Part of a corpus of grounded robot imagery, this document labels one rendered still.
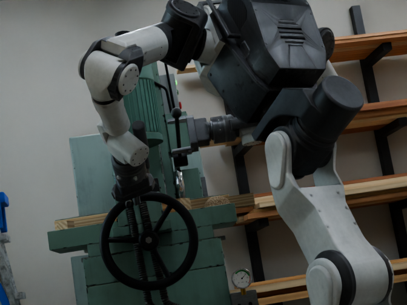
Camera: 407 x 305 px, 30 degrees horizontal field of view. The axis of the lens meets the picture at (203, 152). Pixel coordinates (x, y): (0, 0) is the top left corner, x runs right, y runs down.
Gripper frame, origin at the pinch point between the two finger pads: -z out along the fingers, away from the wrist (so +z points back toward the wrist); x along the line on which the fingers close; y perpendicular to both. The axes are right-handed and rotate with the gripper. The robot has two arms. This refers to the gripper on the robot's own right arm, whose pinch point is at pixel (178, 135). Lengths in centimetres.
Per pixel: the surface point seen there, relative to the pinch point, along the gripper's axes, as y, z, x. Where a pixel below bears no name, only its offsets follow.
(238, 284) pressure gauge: 4, 11, 50
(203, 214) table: 5.1, 4.0, 26.1
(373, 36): 190, 136, -130
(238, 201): 19.5, 16.9, 19.1
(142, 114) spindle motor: 6.1, -10.8, -12.1
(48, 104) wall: 217, -74, -128
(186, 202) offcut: 6.2, -0.7, 20.9
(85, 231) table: 4.9, -33.9, 25.8
